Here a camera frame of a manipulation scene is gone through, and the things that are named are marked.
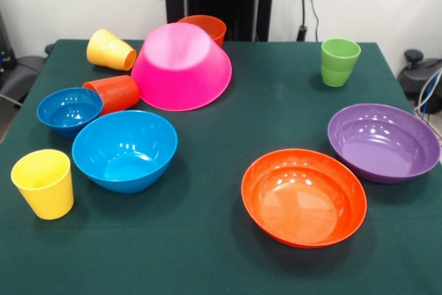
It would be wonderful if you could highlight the golden yellow plastic cup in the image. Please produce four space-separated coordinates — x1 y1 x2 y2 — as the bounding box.
86 28 137 72

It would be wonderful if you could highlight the small orange bowl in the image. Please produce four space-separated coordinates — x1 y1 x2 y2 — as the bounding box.
177 15 227 48

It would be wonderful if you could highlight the pink plastic bowl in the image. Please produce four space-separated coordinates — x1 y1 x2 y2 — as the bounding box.
131 21 233 112

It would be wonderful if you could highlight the red-orange plastic cup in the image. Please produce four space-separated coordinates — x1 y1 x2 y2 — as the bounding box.
81 75 141 116

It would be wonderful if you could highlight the small dark blue bowl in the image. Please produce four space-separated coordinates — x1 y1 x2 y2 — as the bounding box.
36 87 104 138

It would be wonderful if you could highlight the light blue plastic bowl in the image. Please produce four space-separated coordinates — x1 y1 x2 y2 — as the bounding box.
71 110 179 195

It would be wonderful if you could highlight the green plastic cup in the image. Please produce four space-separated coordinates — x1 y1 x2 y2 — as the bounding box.
320 37 362 88

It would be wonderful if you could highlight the lemon yellow plastic cup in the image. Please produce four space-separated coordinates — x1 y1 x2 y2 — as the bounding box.
10 149 75 221

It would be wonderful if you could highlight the large shallow orange bowl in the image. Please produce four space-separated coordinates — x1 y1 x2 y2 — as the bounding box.
240 149 368 249

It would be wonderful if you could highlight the purple plastic bowl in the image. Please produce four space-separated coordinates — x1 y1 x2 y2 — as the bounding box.
327 102 441 184

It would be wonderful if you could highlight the dark green tablecloth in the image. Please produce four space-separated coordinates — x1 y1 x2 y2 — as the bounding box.
0 38 442 295

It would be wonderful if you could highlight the black hanging cable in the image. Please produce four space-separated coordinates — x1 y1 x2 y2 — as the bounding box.
296 0 320 42

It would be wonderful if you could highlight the tangle of floor cables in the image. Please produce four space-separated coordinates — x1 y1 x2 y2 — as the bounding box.
413 68 442 118

